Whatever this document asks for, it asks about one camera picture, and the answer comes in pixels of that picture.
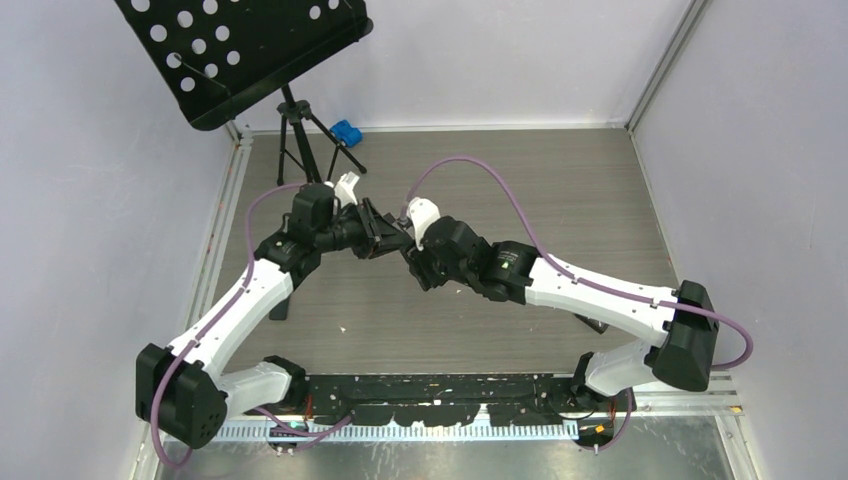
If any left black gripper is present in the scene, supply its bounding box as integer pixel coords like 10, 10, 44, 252
316, 199, 411, 261

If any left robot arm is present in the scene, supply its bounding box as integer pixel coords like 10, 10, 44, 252
135, 183, 414, 450

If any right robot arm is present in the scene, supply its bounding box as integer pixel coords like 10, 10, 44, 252
405, 207, 719, 411

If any blue plastic object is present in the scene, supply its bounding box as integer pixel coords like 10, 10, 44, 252
330, 120, 363, 147

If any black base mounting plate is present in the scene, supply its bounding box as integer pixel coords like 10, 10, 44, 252
281, 373, 598, 427

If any black tripod stand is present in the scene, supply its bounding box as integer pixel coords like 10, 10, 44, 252
276, 84, 368, 186

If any black perforated music stand desk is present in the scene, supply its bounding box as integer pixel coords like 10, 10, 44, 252
115, 0, 373, 131

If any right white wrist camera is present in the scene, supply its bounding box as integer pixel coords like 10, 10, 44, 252
403, 197, 442, 251

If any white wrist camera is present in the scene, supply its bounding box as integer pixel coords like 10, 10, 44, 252
324, 171, 360, 209
403, 197, 442, 251

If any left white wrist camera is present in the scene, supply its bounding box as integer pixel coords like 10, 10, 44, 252
324, 171, 360, 209

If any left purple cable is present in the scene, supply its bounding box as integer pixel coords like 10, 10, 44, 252
150, 182, 307, 470

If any small black square frame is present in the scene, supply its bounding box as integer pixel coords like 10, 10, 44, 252
575, 314, 609, 334

